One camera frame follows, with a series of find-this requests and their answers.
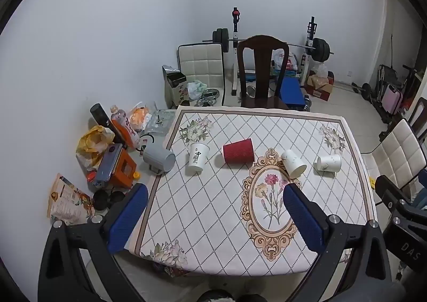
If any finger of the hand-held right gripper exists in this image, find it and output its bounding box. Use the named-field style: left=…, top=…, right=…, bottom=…
left=375, top=174, right=414, bottom=205

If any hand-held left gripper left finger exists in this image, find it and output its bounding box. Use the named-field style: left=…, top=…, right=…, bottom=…
left=37, top=183, right=149, bottom=302

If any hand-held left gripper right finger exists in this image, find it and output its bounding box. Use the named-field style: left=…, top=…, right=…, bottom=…
left=283, top=184, right=393, bottom=302

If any white marbled paper cup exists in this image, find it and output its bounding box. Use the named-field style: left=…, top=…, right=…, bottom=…
left=314, top=154, right=342, bottom=173
left=281, top=149, right=307, bottom=179

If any red ribbed paper cup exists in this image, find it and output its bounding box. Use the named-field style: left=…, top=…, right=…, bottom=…
left=222, top=138, right=256, bottom=165

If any white cup with black print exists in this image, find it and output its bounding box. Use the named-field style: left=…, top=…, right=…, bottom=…
left=187, top=142, right=211, bottom=174

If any white padded chair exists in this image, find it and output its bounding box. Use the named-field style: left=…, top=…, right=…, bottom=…
left=360, top=118, right=427, bottom=204
left=177, top=42, right=228, bottom=106

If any orange device with grey top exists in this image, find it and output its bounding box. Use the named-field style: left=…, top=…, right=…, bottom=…
left=87, top=143, right=137, bottom=189

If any printed snack packet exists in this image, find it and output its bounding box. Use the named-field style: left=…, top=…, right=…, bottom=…
left=47, top=173, right=96, bottom=225

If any grey mug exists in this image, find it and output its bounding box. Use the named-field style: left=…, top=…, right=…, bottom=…
left=142, top=144, right=177, bottom=175

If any dark wooden chair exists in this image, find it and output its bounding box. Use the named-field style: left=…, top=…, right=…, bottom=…
left=236, top=34, right=290, bottom=111
left=408, top=97, right=427, bottom=143

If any yellow plastic bag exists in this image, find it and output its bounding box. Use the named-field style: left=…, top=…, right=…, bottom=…
left=76, top=125, right=116, bottom=170

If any floral diamond-pattern tablecloth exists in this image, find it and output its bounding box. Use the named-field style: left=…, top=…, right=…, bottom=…
left=128, top=105, right=379, bottom=278

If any pink suitcase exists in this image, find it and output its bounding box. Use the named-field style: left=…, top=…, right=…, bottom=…
left=382, top=85, right=403, bottom=115

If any drink bottle with orange label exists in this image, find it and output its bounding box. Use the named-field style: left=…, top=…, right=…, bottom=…
left=110, top=105, right=141, bottom=150

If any black dumbbell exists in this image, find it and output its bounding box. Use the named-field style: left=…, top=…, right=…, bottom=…
left=350, top=82, right=373, bottom=101

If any clear plastic package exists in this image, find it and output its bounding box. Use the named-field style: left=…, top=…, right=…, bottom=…
left=143, top=109, right=176, bottom=136

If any clear bag with orange snacks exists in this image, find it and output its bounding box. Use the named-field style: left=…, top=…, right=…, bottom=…
left=128, top=101, right=157, bottom=131

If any black bottle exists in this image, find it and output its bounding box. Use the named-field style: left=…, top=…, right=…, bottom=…
left=90, top=103, right=123, bottom=143

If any cardboard box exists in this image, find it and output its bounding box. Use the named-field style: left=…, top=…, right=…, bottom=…
left=305, top=70, right=335, bottom=101

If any blue bench pad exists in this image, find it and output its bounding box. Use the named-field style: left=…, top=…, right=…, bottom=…
left=245, top=70, right=313, bottom=112

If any dark tea box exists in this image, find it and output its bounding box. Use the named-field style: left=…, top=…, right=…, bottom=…
left=162, top=65, right=189, bottom=110

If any pale green plastic bag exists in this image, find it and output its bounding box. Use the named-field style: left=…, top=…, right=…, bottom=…
left=187, top=80, right=208, bottom=101

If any barbell with black plates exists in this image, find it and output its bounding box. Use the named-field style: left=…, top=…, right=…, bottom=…
left=202, top=28, right=335, bottom=63

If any white and red plastic bag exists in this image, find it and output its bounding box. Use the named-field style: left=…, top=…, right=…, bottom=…
left=271, top=49, right=299, bottom=71

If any white weight bench rack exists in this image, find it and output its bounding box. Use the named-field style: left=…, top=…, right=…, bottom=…
left=230, top=7, right=318, bottom=96

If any black cable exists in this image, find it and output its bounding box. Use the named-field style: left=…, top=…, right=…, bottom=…
left=138, top=133, right=156, bottom=153

